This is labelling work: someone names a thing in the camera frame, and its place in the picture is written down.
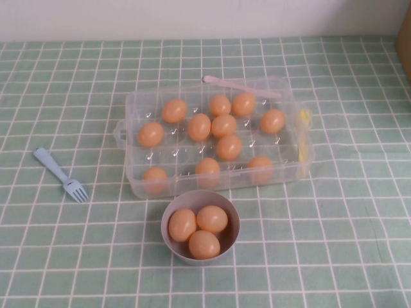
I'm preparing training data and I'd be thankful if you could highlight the orange egg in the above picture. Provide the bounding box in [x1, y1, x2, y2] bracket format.
[259, 108, 286, 134]
[209, 94, 232, 117]
[188, 230, 221, 260]
[142, 166, 169, 194]
[232, 92, 257, 117]
[195, 157, 222, 189]
[247, 156, 274, 184]
[196, 205, 229, 234]
[137, 121, 164, 148]
[161, 98, 188, 124]
[168, 208, 197, 243]
[188, 113, 212, 142]
[216, 133, 243, 162]
[211, 114, 238, 138]

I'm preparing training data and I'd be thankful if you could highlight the clear plastic egg box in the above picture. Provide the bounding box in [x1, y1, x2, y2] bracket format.
[114, 76, 315, 200]

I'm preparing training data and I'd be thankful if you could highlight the brown cardboard box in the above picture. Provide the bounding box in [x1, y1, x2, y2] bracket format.
[394, 12, 411, 83]

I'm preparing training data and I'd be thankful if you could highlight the grey round bowl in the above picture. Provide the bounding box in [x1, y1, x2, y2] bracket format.
[161, 189, 241, 266]

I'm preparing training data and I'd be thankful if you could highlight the pink plastic stick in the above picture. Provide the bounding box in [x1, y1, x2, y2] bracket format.
[201, 75, 283, 98]

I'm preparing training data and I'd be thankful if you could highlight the yellow plastic knife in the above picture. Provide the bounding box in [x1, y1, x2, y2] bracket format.
[298, 108, 313, 163]

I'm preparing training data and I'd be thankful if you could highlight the light blue plastic fork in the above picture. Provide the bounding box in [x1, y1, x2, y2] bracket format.
[33, 147, 90, 204]

